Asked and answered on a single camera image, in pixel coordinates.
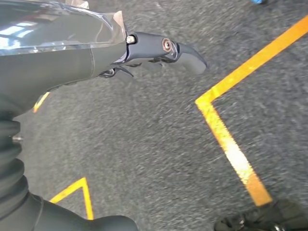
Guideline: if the black robot foot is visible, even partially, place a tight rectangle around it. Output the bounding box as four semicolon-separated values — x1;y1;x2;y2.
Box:
214;199;308;231

